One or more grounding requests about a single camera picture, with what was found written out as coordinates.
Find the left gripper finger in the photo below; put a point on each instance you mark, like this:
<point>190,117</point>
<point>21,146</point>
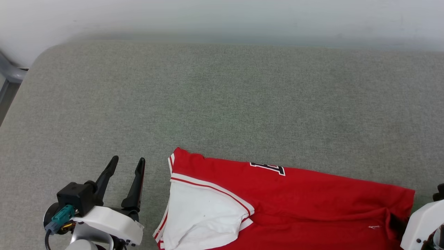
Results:
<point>137,187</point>
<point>104,180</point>

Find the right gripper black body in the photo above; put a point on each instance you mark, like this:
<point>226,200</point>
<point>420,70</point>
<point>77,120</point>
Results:
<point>397,225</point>

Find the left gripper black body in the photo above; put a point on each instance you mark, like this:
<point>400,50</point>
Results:
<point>50,218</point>

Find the red white basketball jersey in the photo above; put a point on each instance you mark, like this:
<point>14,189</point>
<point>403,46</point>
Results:
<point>295,208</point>

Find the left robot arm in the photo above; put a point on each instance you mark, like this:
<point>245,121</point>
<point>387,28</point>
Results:
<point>83,239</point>

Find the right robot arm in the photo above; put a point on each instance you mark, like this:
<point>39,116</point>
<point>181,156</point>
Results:
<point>439,240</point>

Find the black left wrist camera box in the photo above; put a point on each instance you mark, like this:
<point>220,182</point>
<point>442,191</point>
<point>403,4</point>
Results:
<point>74,196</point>

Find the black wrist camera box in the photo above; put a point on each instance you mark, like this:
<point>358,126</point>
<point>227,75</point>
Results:
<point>439,192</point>
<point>74,196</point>

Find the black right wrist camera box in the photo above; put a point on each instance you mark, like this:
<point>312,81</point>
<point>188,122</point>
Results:
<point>439,192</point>

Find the grey metal frame tube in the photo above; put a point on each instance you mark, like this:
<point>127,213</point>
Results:
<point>10,73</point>

